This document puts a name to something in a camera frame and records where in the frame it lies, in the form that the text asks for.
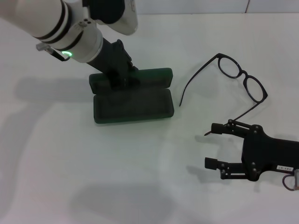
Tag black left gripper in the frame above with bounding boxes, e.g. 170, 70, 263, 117
85, 36, 142, 92

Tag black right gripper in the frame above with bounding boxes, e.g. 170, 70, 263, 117
204, 118, 299, 182

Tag green glasses case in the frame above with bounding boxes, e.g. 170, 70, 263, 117
88, 67, 175, 125

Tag black glasses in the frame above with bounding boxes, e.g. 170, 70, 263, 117
178, 52, 269, 137

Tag left gripper connector cable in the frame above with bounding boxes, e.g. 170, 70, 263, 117
36, 43, 72, 62

